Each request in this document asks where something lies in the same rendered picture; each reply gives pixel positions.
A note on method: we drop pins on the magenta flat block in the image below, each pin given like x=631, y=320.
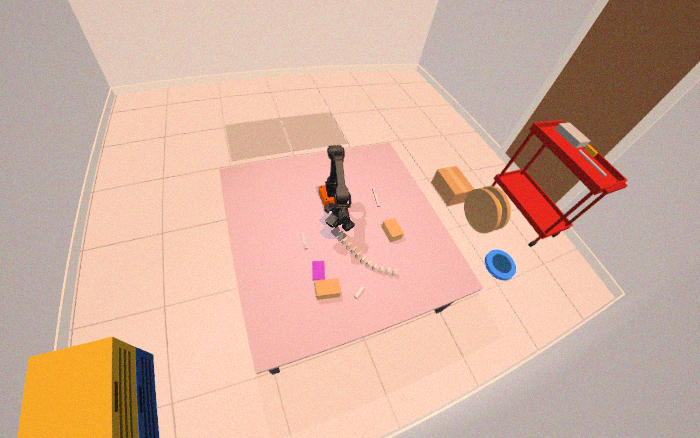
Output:
x=318, y=270

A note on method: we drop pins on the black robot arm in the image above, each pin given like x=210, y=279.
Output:
x=335, y=187

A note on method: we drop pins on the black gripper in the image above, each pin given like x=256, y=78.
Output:
x=346, y=227

